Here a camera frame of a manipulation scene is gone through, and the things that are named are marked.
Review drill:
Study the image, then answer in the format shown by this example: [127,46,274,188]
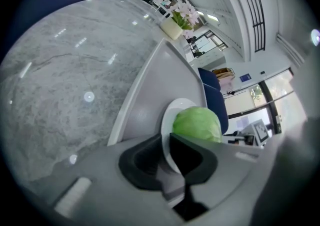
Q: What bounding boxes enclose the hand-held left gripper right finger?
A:
[169,132,265,210]

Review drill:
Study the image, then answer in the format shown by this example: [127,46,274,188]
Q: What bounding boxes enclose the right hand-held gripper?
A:
[234,119,270,147]

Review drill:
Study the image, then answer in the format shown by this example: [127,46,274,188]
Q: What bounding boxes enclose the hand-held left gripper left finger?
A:
[24,133,186,226]

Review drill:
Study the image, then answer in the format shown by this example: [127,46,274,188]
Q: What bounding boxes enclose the green cabbage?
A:
[172,106,223,144]

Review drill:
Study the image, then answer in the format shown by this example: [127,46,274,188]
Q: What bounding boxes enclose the white round plate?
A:
[160,97,201,174]

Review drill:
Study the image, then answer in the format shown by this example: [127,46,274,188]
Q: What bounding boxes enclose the grey rectangular tray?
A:
[107,37,208,147]

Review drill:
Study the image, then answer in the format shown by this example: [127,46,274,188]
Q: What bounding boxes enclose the large framed window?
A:
[223,69,309,137]

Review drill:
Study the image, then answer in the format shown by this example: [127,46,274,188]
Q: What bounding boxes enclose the black mezzanine railing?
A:
[231,0,266,53]

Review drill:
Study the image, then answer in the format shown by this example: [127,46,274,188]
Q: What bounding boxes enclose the grey marble dining table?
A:
[0,0,191,191]

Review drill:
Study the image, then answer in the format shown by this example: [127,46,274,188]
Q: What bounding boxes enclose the round ceiling lamp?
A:
[310,29,320,47]

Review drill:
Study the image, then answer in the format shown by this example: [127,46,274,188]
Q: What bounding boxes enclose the pink flowers in cream pot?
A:
[159,2,201,41]

